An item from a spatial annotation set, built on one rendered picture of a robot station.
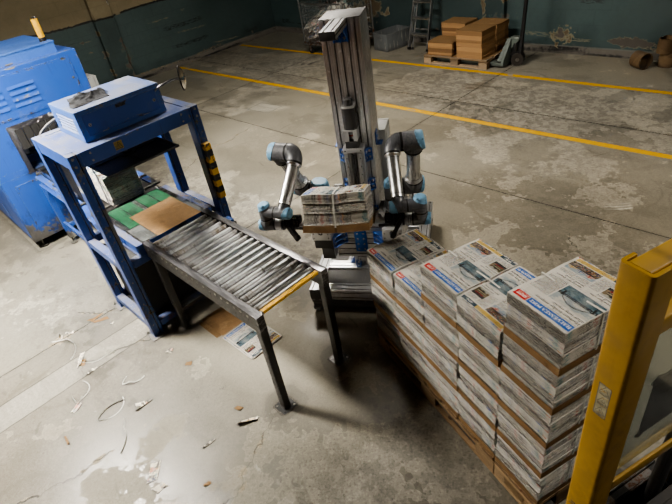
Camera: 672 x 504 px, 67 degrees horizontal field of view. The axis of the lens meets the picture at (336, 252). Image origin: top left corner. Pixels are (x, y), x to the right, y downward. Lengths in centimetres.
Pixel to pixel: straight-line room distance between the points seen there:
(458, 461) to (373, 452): 47
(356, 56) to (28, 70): 352
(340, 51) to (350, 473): 245
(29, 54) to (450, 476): 513
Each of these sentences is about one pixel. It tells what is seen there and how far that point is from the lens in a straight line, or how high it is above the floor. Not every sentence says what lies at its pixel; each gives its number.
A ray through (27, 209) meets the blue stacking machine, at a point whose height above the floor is 46.
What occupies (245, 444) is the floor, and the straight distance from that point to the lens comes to 333.
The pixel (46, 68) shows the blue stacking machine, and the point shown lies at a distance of 587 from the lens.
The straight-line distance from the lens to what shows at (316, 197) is 285.
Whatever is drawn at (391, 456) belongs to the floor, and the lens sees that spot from 311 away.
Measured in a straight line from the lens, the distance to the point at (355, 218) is 284.
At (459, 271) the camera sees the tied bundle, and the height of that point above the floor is 106.
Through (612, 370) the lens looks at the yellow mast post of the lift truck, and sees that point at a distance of 154.
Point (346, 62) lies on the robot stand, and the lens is 328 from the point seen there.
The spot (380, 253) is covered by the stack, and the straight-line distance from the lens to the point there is 306.
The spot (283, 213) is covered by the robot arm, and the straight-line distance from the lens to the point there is 305.
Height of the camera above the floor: 263
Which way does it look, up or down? 35 degrees down
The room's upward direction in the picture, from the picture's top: 10 degrees counter-clockwise
